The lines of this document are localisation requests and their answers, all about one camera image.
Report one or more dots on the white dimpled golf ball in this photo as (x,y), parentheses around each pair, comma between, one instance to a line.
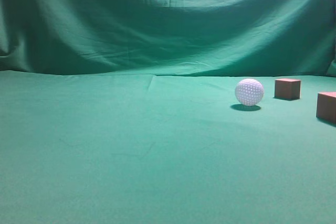
(249,92)

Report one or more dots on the red cube block at edge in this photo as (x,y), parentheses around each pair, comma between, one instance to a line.
(326,106)

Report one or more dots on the green cloth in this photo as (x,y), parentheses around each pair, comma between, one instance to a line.
(124,111)

